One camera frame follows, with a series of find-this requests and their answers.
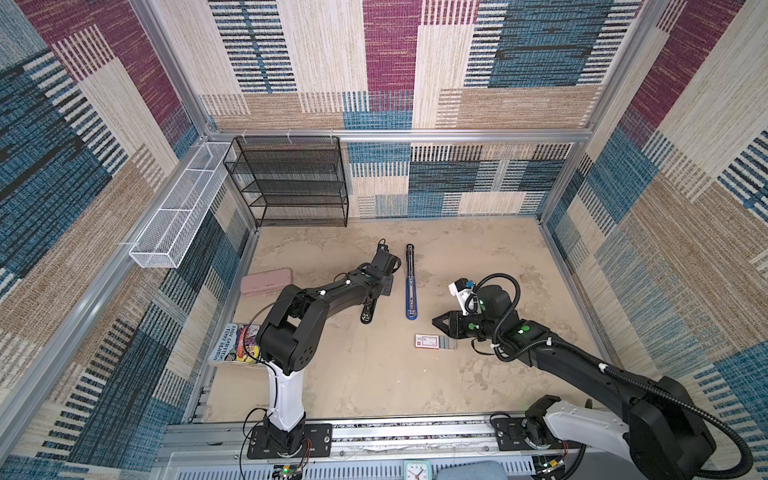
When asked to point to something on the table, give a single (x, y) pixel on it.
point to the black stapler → (368, 309)
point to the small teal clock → (417, 470)
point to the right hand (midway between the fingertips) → (436, 326)
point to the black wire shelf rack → (291, 181)
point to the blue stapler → (411, 284)
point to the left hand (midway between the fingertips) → (380, 274)
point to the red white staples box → (435, 342)
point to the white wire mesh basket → (165, 241)
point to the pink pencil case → (266, 282)
